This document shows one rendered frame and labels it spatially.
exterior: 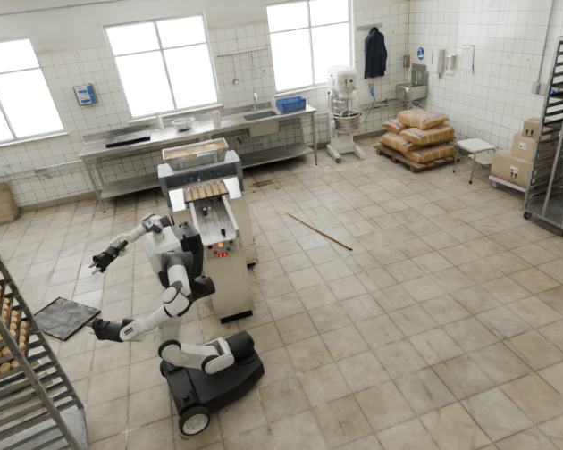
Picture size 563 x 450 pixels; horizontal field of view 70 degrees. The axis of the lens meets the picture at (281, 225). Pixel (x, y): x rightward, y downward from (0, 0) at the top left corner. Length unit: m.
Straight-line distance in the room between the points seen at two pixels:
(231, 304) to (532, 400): 2.21
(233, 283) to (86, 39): 4.30
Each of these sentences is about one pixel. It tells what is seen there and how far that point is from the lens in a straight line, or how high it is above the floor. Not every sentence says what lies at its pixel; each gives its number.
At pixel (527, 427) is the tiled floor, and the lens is 3.04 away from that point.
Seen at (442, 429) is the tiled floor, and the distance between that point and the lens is 2.89.
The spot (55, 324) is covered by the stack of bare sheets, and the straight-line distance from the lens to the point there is 4.32.
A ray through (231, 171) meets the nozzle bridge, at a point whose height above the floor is 1.06.
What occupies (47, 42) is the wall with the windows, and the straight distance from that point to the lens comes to 6.58.
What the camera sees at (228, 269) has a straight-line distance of 3.23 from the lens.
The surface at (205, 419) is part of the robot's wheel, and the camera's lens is 2.91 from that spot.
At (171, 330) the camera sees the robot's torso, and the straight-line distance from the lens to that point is 2.63.
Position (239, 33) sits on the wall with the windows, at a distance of 6.59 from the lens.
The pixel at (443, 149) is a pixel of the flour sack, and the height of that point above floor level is 0.25.
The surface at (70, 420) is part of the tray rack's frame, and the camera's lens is 3.21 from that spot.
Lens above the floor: 2.36
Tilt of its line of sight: 29 degrees down
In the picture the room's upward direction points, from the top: 8 degrees counter-clockwise
